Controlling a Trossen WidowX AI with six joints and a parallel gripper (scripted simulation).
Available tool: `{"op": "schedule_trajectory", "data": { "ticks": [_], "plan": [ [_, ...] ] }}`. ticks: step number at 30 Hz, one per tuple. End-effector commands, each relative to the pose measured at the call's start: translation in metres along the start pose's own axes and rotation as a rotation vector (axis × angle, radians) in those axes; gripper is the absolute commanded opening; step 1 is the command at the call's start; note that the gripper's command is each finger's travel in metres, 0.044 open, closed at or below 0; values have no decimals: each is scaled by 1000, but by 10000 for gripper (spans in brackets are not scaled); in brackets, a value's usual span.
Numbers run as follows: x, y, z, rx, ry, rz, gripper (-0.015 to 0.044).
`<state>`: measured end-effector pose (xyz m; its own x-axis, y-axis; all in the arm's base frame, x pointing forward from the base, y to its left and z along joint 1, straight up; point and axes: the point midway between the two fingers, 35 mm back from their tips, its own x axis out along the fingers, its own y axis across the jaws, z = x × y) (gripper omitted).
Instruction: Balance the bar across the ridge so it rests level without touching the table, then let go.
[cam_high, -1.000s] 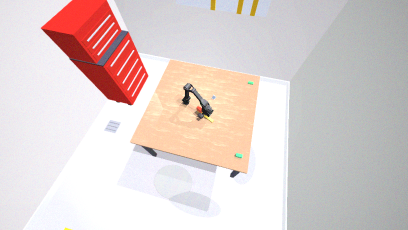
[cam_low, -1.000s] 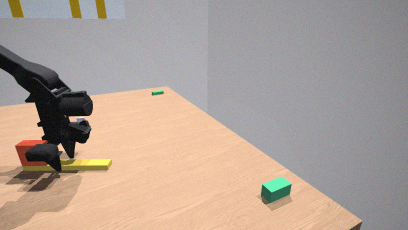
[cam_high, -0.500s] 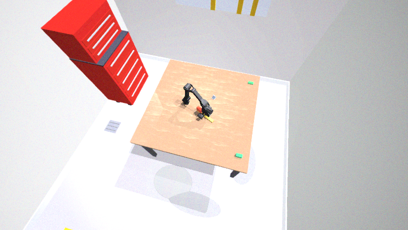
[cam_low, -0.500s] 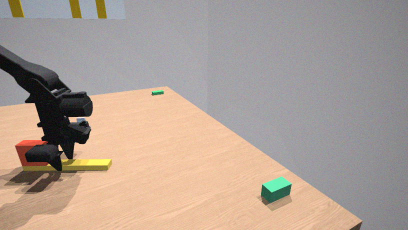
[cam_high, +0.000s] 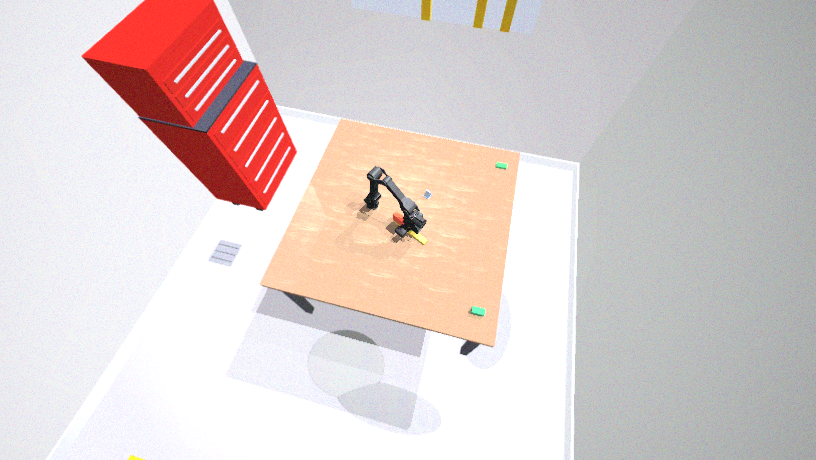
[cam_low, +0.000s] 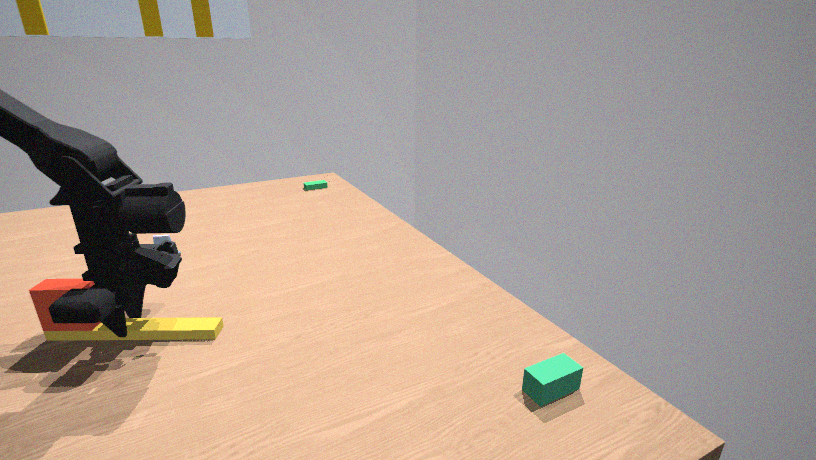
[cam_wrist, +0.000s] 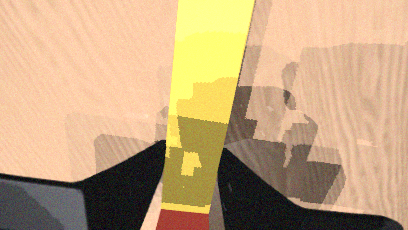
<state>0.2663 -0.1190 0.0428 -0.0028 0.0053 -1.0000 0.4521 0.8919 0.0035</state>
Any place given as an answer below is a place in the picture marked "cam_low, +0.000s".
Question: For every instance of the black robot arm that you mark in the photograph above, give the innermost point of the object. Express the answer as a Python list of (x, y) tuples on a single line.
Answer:
[(79, 162)]

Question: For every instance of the yellow bar with red cube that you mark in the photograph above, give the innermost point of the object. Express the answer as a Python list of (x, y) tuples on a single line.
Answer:
[(49, 290)]

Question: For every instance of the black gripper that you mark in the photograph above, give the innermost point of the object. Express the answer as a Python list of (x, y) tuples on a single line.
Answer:
[(106, 300)]

